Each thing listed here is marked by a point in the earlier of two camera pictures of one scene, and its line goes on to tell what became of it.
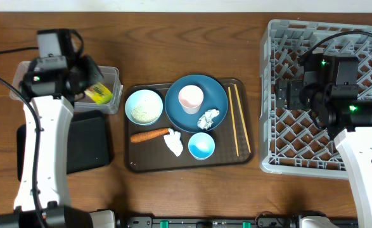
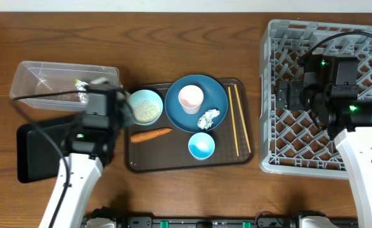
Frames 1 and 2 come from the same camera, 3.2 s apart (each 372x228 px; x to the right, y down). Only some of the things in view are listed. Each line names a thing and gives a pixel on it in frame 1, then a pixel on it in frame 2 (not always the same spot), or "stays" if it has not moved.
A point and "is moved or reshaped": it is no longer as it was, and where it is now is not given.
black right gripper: x=295 y=87 stays
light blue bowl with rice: x=144 y=107 stays
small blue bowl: x=201 y=145 stays
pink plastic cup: x=191 y=97 stays
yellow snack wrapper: x=99 y=94 is moved or reshaped
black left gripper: x=94 y=75 -> x=123 y=105
